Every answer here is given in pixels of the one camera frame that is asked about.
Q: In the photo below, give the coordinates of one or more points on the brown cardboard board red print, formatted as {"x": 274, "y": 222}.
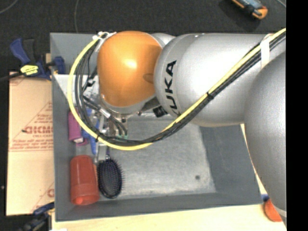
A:
{"x": 29, "y": 167}

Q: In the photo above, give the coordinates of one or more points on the blue plastic stick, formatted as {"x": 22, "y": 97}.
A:
{"x": 92, "y": 143}

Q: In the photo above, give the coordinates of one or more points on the black cylinder on white bracket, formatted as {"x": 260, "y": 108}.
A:
{"x": 159, "y": 111}

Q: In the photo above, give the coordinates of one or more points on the grey metal bin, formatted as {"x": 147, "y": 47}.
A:
{"x": 163, "y": 162}

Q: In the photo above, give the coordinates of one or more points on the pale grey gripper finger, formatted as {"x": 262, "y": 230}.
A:
{"x": 102, "y": 153}

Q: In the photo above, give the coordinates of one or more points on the black oval hairbrush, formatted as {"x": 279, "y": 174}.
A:
{"x": 110, "y": 179}

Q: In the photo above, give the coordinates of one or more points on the red plastic cup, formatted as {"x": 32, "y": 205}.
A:
{"x": 83, "y": 179}

